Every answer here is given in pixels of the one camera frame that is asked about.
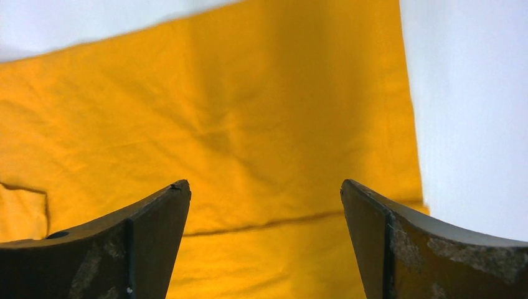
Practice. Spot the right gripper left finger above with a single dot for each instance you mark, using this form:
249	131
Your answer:
129	253

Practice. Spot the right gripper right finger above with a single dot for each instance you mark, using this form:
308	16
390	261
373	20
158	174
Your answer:
403	253

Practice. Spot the yellow t-shirt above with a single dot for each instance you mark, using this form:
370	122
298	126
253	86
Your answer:
265	107

